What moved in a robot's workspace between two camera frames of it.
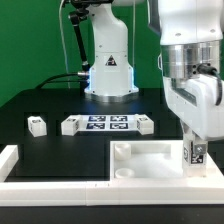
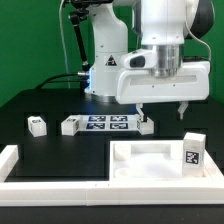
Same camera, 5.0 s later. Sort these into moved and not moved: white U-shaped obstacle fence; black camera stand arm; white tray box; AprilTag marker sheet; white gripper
Moved: white gripper
Not moved: white U-shaped obstacle fence; AprilTag marker sheet; white tray box; black camera stand arm
